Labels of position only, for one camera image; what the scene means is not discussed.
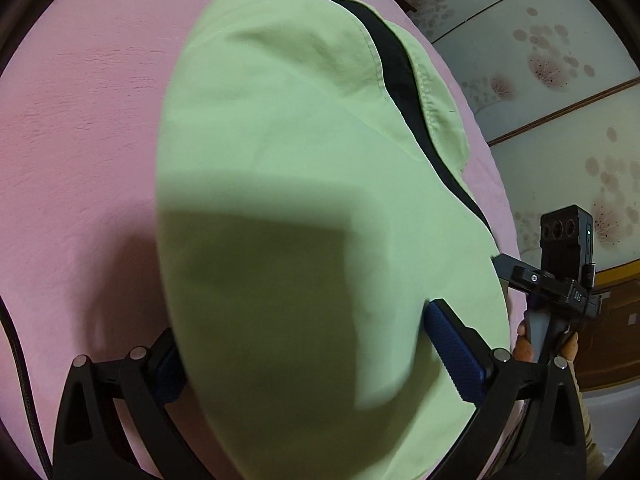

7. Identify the black cable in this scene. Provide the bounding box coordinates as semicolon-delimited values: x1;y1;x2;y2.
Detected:
0;297;53;480

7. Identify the person's right hand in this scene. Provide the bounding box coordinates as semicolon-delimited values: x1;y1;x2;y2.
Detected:
515;320;581;367

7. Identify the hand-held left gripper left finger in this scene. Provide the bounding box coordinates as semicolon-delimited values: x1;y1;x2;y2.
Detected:
52;327;213;480

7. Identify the pink bed sheet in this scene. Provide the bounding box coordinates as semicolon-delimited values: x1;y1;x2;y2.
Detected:
0;0;526;480

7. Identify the person's right forearm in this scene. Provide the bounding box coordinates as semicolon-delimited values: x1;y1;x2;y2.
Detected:
572;372;610;480

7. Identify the floral wardrobe door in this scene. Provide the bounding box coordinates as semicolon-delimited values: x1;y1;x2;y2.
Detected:
392;0;640;263

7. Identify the wooden cabinet base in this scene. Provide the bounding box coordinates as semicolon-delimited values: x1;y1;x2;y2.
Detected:
575;257;640;393

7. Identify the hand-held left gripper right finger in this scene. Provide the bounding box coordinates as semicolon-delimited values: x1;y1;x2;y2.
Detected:
422;298;587;480

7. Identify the green and black hoodie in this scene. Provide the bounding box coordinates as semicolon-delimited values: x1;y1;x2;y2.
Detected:
155;0;512;480

